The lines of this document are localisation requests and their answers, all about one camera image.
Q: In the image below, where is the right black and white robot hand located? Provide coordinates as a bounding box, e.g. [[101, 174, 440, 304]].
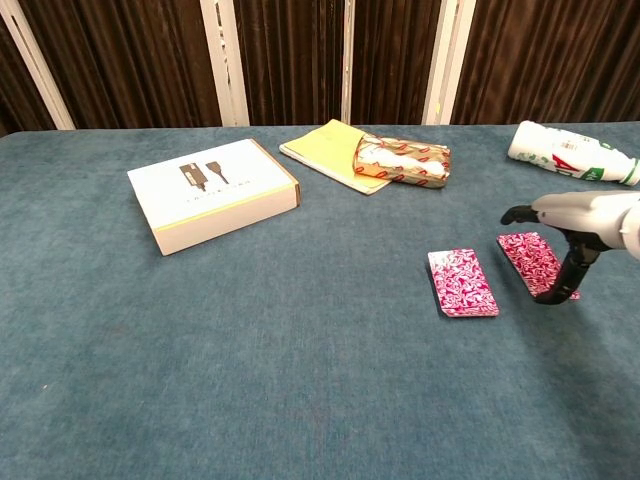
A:
[[500, 191, 640, 306]]

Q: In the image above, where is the white plastic drink bottle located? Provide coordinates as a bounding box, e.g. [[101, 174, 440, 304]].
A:
[[506, 120, 640, 187]]

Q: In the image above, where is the dark brown curtain panel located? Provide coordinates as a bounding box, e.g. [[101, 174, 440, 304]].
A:
[[0, 19, 55, 137], [452, 0, 640, 125], [351, 0, 444, 126], [17, 0, 224, 130], [233, 0, 347, 127]]

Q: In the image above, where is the red patterned snack packet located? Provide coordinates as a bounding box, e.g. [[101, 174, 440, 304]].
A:
[[352, 132, 452, 190]]

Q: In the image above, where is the yellow paper notepad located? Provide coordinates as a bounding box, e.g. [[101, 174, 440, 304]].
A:
[[278, 118, 394, 196]]

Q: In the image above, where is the blue felt table mat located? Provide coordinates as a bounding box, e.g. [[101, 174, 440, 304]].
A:
[[0, 122, 640, 480]]

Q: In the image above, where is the white flat cardboard box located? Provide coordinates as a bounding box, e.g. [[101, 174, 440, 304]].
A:
[[126, 138, 302, 257]]

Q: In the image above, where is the white partition frame post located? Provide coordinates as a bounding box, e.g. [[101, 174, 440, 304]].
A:
[[0, 0, 77, 131], [339, 0, 357, 126], [199, 0, 251, 127], [422, 0, 477, 126]]

